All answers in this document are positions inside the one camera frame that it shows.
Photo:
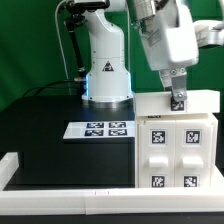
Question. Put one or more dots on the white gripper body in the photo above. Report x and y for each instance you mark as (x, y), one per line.
(167, 35)

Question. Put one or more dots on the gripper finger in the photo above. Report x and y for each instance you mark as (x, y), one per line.
(165, 80)
(178, 81)

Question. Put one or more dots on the white cabinet top block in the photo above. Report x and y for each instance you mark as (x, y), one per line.
(161, 103)

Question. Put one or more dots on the white cabinet body box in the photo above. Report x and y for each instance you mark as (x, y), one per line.
(175, 151)

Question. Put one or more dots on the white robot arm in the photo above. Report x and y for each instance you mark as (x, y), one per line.
(108, 82)

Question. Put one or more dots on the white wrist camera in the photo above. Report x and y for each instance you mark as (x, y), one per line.
(209, 33)

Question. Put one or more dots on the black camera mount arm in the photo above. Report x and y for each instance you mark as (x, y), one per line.
(76, 36)

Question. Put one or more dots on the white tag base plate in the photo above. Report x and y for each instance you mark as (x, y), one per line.
(99, 130)

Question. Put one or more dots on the white U-shaped fence frame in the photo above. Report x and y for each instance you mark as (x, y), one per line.
(106, 201)

